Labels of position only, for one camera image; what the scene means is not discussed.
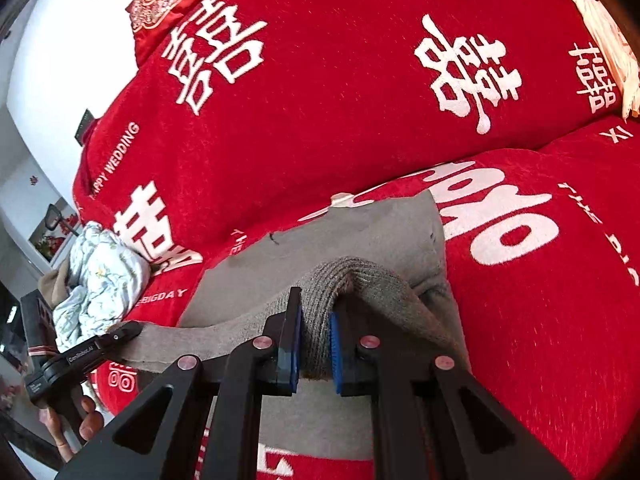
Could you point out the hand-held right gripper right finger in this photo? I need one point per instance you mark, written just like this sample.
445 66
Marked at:
338 355

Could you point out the person's left hand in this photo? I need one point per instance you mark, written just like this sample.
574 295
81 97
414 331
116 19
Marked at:
90 425

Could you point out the red printed blanket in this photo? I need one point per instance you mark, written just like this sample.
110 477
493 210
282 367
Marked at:
350 85

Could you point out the black office chair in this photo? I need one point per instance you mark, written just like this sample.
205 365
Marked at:
52 215

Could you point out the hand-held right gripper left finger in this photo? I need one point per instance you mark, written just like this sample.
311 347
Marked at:
291 355

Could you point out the floral white cloth bundle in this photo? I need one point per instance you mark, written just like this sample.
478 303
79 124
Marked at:
100 280

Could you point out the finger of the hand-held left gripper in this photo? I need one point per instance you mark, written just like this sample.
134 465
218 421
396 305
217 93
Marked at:
125 334

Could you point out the black wall fixture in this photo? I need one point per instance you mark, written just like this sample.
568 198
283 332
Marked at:
84 127

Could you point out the cream folded cloth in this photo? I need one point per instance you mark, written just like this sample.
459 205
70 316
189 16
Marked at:
607 45

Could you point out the grey knitted sweater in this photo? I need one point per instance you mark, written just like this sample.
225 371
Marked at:
350 240

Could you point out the brown cloth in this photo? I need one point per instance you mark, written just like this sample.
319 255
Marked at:
55 285

